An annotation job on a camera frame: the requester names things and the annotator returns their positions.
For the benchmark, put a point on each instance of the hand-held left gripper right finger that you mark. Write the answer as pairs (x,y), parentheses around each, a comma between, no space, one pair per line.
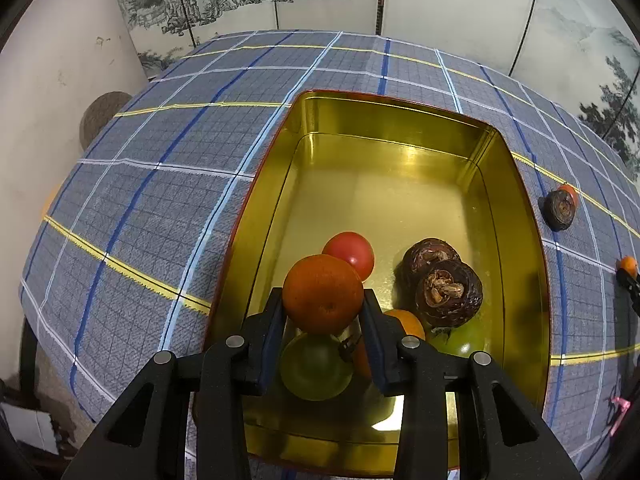
(372,345)

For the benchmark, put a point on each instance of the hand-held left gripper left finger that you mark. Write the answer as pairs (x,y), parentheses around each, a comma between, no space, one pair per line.
(272,340)

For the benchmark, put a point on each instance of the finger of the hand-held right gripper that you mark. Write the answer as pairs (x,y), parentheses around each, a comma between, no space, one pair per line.
(631,287)

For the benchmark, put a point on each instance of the orange mandarin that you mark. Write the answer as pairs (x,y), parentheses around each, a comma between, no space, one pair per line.
(629,264)
(407,322)
(322,295)

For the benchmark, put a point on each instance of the red tomato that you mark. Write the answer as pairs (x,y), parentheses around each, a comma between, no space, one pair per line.
(352,252)
(571,191)

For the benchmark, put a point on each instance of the red and gold tin box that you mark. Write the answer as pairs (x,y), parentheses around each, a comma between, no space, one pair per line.
(390,185)

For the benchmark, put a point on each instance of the blue plaid tablecloth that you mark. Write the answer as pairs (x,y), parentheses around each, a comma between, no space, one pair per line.
(150,185)

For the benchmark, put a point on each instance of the white cardboard box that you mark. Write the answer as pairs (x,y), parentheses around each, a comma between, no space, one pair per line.
(30,427)

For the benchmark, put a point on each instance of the round brown stool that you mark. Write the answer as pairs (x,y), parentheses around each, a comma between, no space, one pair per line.
(102,115)

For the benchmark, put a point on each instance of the landscape painted folding screen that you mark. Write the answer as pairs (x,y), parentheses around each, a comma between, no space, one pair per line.
(450,5)

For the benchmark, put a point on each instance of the dark metal frame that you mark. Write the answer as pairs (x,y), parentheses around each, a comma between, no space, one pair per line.
(27,355)

